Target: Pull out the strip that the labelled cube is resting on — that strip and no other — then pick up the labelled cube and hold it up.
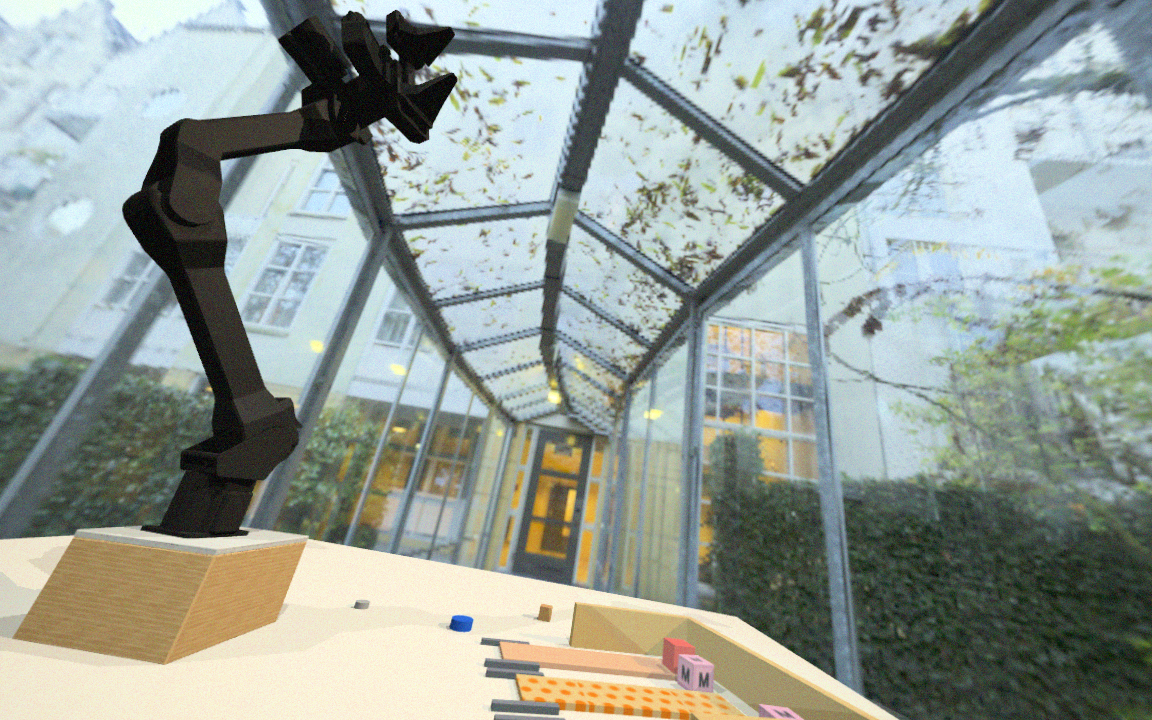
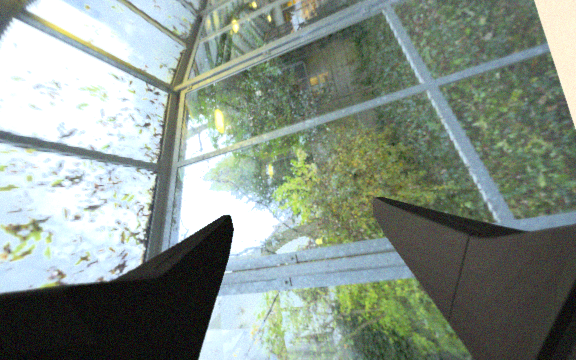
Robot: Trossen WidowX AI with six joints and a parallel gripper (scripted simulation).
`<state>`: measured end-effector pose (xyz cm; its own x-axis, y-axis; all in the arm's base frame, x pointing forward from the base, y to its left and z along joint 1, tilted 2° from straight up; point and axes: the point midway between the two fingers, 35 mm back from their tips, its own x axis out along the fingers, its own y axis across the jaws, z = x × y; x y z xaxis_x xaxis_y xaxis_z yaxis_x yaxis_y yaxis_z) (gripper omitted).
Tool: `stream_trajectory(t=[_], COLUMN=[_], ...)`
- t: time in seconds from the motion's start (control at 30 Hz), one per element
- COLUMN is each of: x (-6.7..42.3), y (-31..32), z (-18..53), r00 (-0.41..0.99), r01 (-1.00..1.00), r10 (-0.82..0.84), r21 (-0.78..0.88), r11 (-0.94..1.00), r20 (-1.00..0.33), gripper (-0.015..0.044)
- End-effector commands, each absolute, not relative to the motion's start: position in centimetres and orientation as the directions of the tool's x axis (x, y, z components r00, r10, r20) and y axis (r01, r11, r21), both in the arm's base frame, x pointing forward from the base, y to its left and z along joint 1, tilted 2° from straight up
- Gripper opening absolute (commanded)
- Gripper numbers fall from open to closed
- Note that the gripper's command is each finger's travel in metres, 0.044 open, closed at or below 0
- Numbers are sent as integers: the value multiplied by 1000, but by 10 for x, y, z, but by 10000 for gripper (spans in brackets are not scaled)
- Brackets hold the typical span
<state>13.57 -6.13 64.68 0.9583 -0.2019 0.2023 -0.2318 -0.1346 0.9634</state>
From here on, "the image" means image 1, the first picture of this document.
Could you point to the orange polka-dot strip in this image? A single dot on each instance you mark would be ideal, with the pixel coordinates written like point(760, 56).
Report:
point(598, 697)

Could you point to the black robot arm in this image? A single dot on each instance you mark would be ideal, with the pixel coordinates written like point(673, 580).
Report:
point(177, 219)

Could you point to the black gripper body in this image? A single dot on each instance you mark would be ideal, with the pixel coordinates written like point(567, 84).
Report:
point(388, 104)

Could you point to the peach flat strip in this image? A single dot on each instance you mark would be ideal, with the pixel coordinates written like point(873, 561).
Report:
point(574, 660)

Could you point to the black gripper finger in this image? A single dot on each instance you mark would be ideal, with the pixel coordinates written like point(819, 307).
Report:
point(426, 99)
point(428, 42)

